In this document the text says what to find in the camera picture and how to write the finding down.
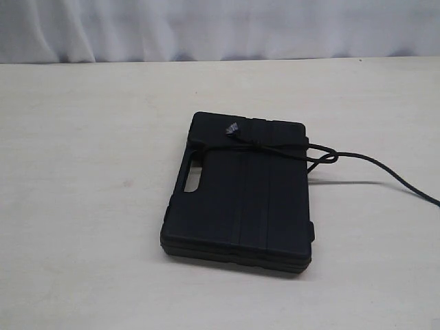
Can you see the black plastic carrying case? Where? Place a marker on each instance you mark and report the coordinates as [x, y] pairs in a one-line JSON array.
[[241, 194]]

